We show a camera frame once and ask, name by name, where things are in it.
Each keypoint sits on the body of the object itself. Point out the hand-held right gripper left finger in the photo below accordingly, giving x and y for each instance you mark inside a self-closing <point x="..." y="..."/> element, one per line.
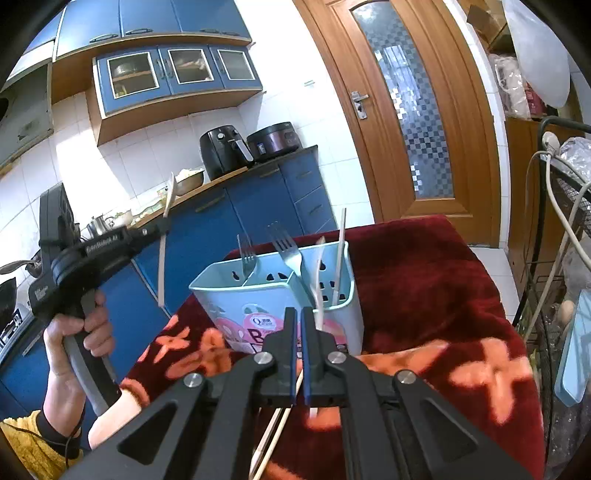
<point x="286" y="350"/>

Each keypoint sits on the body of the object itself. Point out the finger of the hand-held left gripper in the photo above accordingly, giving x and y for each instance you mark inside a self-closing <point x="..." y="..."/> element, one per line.
<point x="150" y="233"/>

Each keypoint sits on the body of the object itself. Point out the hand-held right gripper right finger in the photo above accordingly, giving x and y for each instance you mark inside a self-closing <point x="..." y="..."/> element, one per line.
<point x="310" y="360"/>

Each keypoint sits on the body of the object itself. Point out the beige plastic spoon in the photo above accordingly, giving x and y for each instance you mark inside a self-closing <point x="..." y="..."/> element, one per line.
<point x="161" y="277"/>

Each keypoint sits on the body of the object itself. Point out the light blue utensil holder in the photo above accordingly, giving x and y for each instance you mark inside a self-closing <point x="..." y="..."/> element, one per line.
<point x="221" y="300"/>

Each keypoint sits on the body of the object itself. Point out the metal fork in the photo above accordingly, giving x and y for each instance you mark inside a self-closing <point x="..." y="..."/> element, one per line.
<point x="288" y="258"/>
<point x="247" y="258"/>

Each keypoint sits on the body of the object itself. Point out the person's left forearm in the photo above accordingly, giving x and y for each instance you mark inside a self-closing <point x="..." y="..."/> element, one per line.
<point x="27" y="438"/>

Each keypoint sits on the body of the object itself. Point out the person's left hand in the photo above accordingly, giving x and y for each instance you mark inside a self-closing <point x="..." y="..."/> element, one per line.
<point x="60" y="350"/>

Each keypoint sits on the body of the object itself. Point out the small white bowl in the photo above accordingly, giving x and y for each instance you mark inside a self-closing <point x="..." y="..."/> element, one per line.
<point x="122" y="218"/>

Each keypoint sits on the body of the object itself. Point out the black wok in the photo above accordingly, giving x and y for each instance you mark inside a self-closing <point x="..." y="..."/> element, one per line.
<point x="23" y="266"/>

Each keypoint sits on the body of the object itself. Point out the metal kettle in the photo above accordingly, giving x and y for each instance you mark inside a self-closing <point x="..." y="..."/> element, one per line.
<point x="98" y="227"/>

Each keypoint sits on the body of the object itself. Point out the metal bowl with food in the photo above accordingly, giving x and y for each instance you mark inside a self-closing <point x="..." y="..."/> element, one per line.
<point x="189" y="182"/>

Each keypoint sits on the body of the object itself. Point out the gas stove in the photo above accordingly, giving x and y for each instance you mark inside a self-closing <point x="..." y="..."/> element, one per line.
<point x="14" y="327"/>

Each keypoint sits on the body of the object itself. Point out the black air fryer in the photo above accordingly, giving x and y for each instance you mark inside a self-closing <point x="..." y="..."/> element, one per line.
<point x="219" y="152"/>

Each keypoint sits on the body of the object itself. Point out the blue base cabinets with counter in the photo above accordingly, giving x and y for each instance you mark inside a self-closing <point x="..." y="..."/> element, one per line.
<point x="258" y="203"/>

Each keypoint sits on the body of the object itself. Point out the red floral blanket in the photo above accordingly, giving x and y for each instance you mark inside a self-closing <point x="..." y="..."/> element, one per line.
<point x="415" y="300"/>

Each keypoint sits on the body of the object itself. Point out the dark rice cooker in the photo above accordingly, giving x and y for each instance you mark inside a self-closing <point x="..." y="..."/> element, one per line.
<point x="274" y="141"/>

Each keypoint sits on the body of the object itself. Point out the grey range hood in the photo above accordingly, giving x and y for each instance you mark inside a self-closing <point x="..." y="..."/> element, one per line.
<point x="25" y="115"/>

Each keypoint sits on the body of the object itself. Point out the wooden door with glass panel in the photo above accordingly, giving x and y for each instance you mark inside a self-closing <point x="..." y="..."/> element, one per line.
<point x="461" y="152"/>

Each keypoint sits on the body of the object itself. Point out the light blue lid box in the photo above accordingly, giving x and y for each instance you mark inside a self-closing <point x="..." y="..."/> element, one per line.
<point x="575" y="355"/>

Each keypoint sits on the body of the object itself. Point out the wooden shelf cabinet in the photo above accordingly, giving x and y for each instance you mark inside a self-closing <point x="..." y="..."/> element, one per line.
<point x="521" y="184"/>

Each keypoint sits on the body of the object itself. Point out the white power strip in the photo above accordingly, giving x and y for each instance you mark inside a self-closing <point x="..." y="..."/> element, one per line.
<point x="550" y="142"/>

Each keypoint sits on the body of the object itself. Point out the clear plastic bag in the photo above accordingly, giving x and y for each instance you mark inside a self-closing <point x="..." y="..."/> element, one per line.
<point x="577" y="154"/>

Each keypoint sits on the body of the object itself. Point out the pink and white packaged bag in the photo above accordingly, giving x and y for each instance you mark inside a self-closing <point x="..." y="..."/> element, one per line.
<point x="512" y="87"/>

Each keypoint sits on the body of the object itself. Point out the cardboard box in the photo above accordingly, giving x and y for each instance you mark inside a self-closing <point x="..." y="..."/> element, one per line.
<point x="485" y="21"/>

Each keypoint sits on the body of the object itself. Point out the white hanging plastic bag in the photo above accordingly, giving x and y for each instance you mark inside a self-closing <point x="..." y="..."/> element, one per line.
<point x="540" y="55"/>

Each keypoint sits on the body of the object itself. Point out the blue glass-door wall cabinet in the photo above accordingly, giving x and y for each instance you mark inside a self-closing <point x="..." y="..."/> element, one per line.
<point x="161" y="99"/>

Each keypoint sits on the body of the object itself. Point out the blue upper wall cabinet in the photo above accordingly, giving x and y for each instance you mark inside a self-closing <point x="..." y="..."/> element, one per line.
<point x="147" y="16"/>

